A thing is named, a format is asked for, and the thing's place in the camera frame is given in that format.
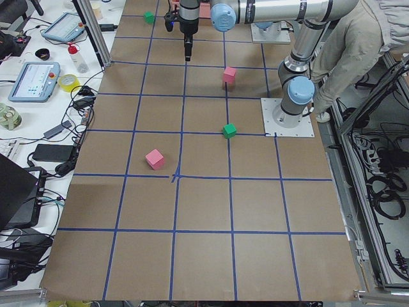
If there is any pink cube far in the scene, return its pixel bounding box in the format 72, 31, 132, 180
145, 149, 165, 170

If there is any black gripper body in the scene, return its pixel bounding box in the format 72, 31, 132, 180
164, 8, 199, 48

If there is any black power adapter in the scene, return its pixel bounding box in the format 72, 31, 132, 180
33, 144, 73, 162

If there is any teach pendant far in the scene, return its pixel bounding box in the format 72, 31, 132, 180
41, 12, 84, 43

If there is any teach pendant near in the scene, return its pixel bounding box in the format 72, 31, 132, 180
8, 62, 61, 102

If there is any patterned tape roll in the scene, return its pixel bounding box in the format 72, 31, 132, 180
0, 103, 22, 130

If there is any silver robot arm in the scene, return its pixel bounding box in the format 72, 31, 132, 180
210, 0, 357, 129

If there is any black bowl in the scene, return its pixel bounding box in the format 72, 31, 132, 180
35, 48, 50, 61

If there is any green cube at table edge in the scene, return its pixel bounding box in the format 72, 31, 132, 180
143, 11, 155, 24

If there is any pink cube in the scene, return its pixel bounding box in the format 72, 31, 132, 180
222, 67, 236, 84
145, 149, 165, 170

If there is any person in beige clothes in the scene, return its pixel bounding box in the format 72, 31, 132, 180
311, 1, 408, 123

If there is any clear bottle red cap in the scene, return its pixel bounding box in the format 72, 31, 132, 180
67, 43, 89, 74

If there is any green cube near gripper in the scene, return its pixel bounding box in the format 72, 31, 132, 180
222, 123, 237, 139

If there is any pink cube centre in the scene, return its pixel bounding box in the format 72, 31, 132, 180
222, 67, 236, 84

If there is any black laptop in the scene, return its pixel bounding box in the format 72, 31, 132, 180
1, 155, 45, 230

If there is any teach pendant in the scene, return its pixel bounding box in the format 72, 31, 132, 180
8, 62, 61, 102
41, 12, 84, 43

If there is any aluminium frame post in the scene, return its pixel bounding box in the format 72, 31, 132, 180
72, 0, 112, 68

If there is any yellow tape roll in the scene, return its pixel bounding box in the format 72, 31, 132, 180
58, 74, 81, 93

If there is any pink plastic bin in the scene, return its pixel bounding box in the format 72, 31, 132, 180
170, 1, 210, 19

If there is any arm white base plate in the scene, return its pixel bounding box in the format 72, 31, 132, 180
261, 98, 314, 138
251, 21, 291, 45

